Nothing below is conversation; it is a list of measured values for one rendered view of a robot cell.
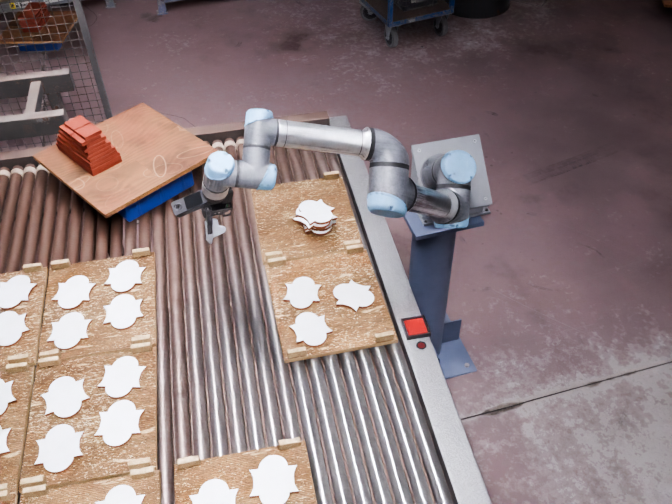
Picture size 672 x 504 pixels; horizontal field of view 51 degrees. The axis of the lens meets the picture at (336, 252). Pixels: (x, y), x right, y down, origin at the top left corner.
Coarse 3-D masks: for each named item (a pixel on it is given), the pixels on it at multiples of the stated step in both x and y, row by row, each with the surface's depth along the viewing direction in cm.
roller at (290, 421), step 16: (240, 144) 292; (256, 224) 257; (256, 240) 251; (256, 256) 246; (272, 304) 229; (272, 320) 224; (272, 336) 220; (272, 352) 216; (288, 384) 207; (288, 400) 202; (288, 416) 199; (288, 432) 195
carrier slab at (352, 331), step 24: (288, 264) 239; (312, 264) 239; (336, 264) 239; (360, 264) 239; (288, 312) 224; (312, 312) 224; (336, 312) 224; (360, 312) 223; (384, 312) 223; (288, 336) 217; (336, 336) 217; (360, 336) 217; (288, 360) 211
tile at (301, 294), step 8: (296, 280) 232; (304, 280) 232; (312, 280) 232; (288, 288) 230; (296, 288) 230; (304, 288) 230; (312, 288) 230; (288, 296) 227; (296, 296) 227; (304, 296) 227; (312, 296) 227; (296, 304) 225; (304, 304) 225
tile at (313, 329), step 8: (304, 312) 222; (296, 320) 220; (304, 320) 220; (312, 320) 220; (320, 320) 220; (296, 328) 218; (304, 328) 218; (312, 328) 218; (320, 328) 218; (328, 328) 218; (296, 336) 217; (304, 336) 216; (312, 336) 215; (320, 336) 215; (312, 344) 213; (320, 344) 214
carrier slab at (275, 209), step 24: (264, 192) 267; (288, 192) 267; (312, 192) 266; (336, 192) 266; (264, 216) 257; (288, 216) 257; (336, 216) 256; (264, 240) 248; (288, 240) 248; (312, 240) 248; (336, 240) 247; (360, 240) 247; (264, 264) 241
